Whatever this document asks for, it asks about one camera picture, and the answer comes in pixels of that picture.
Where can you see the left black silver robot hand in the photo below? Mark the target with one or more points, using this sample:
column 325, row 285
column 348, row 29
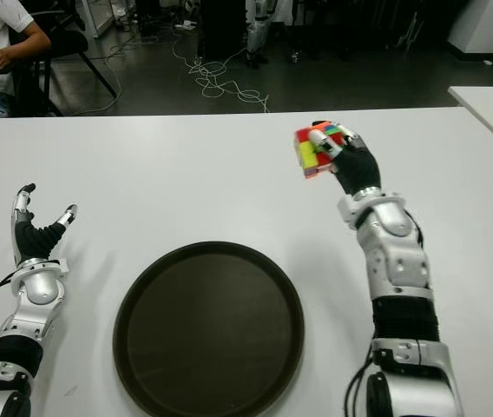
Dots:
column 31, row 243

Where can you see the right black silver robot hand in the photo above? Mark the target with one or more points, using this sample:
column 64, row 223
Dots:
column 359, row 167

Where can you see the multicoloured Rubik's cube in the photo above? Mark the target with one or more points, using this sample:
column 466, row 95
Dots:
column 307, row 154

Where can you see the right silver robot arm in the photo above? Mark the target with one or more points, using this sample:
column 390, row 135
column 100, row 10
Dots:
column 402, row 269

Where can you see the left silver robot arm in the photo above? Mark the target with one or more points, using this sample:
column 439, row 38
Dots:
column 38, row 286

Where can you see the dark brown round plate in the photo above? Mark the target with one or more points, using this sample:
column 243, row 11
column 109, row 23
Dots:
column 207, row 334

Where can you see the grey folded metal stand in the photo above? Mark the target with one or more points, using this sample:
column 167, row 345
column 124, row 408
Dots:
column 409, row 32

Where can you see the silver humanoid robot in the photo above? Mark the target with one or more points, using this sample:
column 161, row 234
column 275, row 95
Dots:
column 257, row 30

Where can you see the white cabinet with black base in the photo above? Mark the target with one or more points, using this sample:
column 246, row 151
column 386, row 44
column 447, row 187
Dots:
column 485, row 21

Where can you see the black chair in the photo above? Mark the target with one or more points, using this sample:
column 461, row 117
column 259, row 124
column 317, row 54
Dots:
column 68, row 43

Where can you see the white power strip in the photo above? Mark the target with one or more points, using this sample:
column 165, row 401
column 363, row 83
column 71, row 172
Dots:
column 186, row 26

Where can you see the white glass-front cabinet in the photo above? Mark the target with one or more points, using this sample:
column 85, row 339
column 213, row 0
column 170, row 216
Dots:
column 96, row 17

